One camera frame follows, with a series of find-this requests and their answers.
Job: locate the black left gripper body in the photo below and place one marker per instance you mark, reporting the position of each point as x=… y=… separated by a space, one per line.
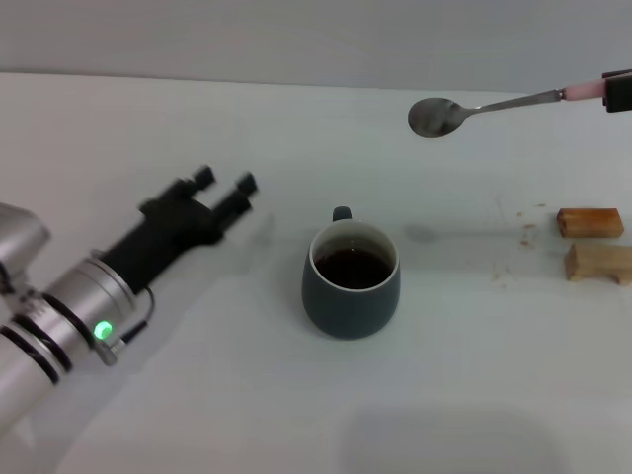
x=163 y=232

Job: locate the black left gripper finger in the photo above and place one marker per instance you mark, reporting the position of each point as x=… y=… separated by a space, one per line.
x=234 y=202
x=195 y=182

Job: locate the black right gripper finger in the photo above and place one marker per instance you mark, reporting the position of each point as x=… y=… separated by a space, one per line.
x=617 y=74
x=619 y=96

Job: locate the grey cup with coffee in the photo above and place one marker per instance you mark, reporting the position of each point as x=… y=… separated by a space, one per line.
x=350 y=306

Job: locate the brown stained wooden block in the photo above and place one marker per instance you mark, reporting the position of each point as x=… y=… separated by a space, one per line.
x=587 y=223

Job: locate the light notched wooden block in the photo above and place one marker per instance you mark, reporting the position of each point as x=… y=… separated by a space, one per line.
x=592 y=261

